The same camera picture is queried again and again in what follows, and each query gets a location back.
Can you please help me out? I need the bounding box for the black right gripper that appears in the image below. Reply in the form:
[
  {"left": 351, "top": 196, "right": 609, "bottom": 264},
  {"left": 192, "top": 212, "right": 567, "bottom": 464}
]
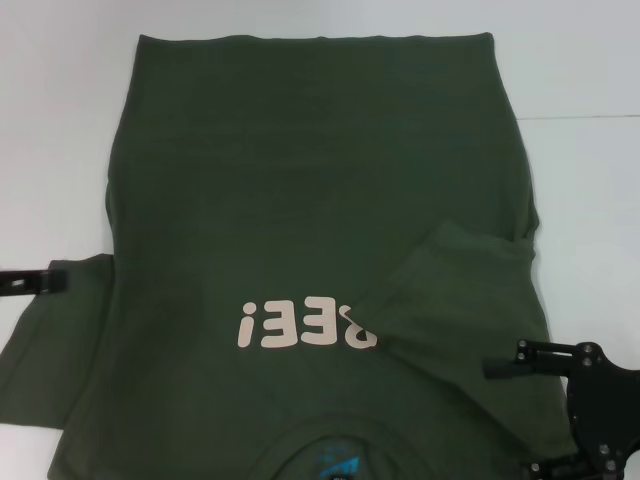
[{"left": 482, "top": 338, "right": 640, "bottom": 480}]

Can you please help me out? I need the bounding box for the dark green t-shirt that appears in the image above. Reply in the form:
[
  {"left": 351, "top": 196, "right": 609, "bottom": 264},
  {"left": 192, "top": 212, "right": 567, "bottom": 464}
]
[{"left": 0, "top": 32, "right": 584, "bottom": 480}]

